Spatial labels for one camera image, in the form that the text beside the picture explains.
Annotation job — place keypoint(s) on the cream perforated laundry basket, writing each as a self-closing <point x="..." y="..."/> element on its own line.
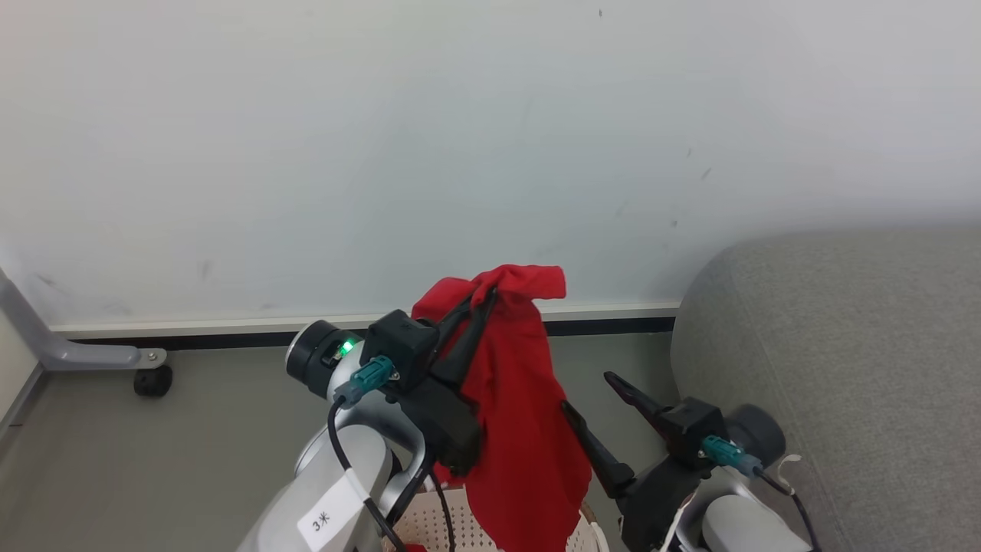
<point x="429" y="529"/>

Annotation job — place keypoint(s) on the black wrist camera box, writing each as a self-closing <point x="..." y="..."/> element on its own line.
<point x="651" y="506"/>
<point x="448" y="422"/>

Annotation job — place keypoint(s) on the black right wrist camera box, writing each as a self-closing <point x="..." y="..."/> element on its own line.
<point x="651" y="506"/>

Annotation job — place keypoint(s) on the grey metal cart leg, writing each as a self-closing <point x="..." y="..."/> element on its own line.
<point x="69" y="353"/>

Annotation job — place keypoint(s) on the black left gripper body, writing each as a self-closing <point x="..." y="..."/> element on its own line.
<point x="402" y="341"/>

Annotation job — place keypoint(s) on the white black baseboard strip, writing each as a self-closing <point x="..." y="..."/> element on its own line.
<point x="230" y="331"/>

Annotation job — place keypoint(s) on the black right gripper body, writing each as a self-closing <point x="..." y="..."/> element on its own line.
<point x="693" y="429"/>

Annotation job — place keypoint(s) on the black caster wheel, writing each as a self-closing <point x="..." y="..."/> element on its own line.
<point x="153" y="381"/>

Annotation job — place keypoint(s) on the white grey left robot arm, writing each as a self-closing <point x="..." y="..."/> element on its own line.
<point x="337" y="475"/>

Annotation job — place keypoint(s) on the grey fabric sofa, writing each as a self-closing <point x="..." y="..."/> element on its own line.
<point x="858" y="368"/>

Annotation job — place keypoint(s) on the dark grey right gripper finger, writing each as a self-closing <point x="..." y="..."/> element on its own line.
<point x="640" y="402"/>
<point x="594" y="448"/>

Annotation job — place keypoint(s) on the red garment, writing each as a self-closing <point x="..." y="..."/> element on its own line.
<point x="521" y="429"/>

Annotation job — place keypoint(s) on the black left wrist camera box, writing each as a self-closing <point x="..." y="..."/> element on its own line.
<point x="448" y="422"/>

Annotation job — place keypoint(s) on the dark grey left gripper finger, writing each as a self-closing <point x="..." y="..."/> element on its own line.
<point x="457" y="314"/>
<point x="467" y="345"/>

